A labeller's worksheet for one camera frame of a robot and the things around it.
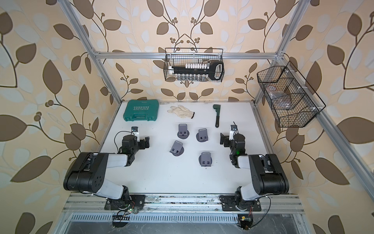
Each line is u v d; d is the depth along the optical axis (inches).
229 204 29.0
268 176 17.9
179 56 35.9
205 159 33.6
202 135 37.6
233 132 31.3
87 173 18.0
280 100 27.7
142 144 34.0
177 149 35.0
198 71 33.3
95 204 29.7
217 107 45.5
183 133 37.9
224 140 33.2
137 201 29.3
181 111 45.1
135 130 32.6
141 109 43.4
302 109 28.3
